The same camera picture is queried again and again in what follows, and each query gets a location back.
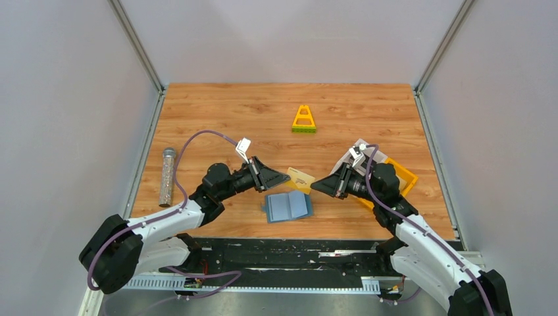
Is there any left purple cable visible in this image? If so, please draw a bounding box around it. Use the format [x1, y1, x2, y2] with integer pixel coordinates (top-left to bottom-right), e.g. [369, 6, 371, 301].
[87, 130, 240, 292]

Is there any blue card holder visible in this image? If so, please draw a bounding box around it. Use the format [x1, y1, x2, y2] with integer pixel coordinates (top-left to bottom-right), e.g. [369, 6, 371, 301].
[261, 191, 314, 223]

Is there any gold credit card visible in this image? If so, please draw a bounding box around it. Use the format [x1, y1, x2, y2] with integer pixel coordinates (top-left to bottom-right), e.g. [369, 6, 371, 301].
[284, 167, 316, 195]

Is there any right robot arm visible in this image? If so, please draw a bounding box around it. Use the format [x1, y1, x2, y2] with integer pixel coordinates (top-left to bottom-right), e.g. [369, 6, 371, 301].
[311, 163, 513, 315]

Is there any yellow plastic bin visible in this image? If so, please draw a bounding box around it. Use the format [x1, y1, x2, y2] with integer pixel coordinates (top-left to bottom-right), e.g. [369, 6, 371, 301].
[356, 157, 419, 210]

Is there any yellow green toy block stand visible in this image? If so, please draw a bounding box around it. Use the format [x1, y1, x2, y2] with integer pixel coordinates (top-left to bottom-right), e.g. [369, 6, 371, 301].
[291, 105, 317, 134]

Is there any white plastic bin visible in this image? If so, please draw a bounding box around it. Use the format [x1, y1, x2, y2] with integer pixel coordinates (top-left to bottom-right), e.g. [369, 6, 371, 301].
[330, 138, 388, 176]

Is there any clear glitter tube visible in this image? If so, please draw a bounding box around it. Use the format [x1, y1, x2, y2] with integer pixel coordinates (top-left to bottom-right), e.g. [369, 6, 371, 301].
[159, 147, 176, 207]

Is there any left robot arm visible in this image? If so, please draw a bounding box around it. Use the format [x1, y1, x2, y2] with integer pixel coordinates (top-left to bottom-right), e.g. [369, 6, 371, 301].
[78, 156, 291, 294]

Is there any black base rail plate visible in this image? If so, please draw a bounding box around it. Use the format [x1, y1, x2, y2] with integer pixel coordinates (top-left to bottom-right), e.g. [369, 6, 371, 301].
[143, 236, 419, 294]

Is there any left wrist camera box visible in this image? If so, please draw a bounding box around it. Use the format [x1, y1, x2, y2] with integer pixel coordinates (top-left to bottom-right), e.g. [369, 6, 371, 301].
[235, 138, 251, 163]

